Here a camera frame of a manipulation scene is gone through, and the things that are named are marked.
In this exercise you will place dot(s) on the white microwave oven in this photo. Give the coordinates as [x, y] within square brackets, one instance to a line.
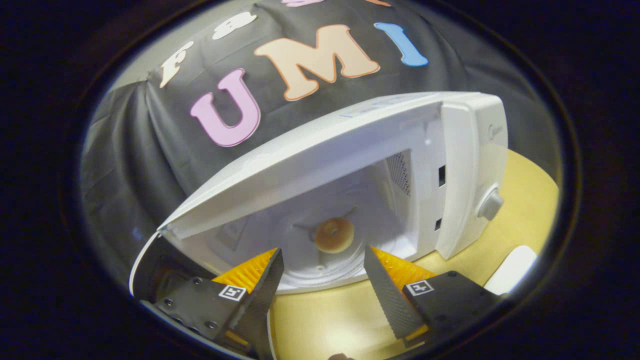
[325, 150]

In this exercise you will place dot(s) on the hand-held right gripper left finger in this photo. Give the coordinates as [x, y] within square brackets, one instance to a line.
[262, 295]

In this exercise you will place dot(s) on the black backdrop cloth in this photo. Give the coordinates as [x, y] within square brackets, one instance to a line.
[150, 130]

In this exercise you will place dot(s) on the round brown bread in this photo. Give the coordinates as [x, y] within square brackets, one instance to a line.
[334, 235]

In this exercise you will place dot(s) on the white square plate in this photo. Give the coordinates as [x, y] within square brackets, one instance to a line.
[512, 270]

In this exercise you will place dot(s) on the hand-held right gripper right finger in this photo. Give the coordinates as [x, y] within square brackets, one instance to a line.
[387, 295]

